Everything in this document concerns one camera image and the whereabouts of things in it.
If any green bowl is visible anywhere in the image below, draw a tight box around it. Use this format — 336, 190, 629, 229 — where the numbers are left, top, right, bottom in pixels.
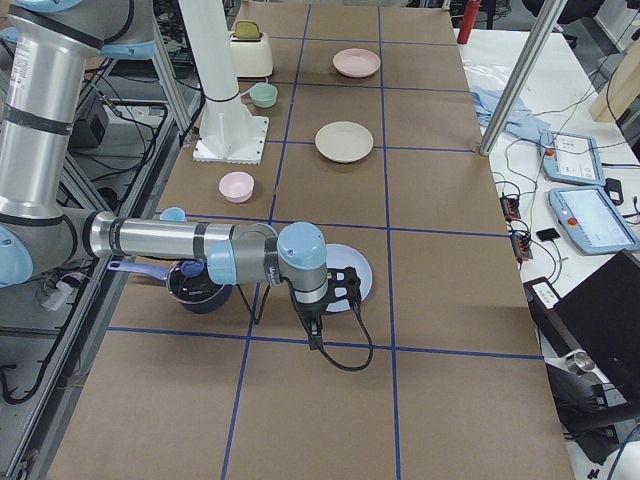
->
249, 83, 278, 109

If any near teach pendant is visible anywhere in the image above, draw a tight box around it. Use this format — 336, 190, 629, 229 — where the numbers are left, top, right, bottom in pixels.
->
547, 186, 639, 255

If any light blue plate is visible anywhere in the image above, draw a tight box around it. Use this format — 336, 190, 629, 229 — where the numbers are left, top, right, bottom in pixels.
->
322, 243, 374, 315

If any dark blue pot with lid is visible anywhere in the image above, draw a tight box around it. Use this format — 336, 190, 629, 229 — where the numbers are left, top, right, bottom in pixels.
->
107, 260, 233, 314

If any pink plate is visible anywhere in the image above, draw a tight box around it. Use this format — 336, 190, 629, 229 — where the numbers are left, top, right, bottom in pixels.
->
332, 48, 381, 78

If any aluminium frame post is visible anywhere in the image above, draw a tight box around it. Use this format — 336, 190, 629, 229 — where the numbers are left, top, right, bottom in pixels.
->
478, 0, 567, 156

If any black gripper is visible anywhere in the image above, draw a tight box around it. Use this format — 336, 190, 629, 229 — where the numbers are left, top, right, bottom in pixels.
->
292, 267, 362, 350

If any teach pendant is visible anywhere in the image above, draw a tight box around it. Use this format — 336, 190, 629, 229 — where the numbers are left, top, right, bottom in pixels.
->
547, 186, 639, 255
539, 131, 605, 187

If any light blue cup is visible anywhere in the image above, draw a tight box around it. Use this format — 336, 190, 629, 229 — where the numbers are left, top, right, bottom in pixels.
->
159, 207, 186, 222

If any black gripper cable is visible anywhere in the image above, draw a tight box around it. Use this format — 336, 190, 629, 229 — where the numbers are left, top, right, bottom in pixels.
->
234, 279, 374, 372

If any red bottle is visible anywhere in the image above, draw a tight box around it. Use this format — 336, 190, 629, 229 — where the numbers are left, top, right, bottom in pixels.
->
457, 0, 481, 45

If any far teach pendant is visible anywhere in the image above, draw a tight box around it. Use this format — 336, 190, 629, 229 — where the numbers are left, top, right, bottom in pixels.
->
539, 131, 605, 187

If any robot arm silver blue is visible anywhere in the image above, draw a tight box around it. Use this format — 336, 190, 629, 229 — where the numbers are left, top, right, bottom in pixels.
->
1, 1, 361, 350

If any light blue cloth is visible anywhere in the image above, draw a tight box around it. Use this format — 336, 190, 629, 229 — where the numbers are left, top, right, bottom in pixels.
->
469, 84, 551, 142

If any cream toaster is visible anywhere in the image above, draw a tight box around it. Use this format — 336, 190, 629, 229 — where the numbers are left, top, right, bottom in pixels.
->
229, 20, 274, 78

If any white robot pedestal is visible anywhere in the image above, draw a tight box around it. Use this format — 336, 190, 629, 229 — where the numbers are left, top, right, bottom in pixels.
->
179, 0, 269, 165

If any cream plate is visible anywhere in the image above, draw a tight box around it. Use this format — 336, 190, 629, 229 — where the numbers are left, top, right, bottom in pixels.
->
314, 121, 374, 163

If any pink bowl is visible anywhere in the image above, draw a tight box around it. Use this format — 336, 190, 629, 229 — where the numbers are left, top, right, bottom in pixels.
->
218, 171, 255, 203

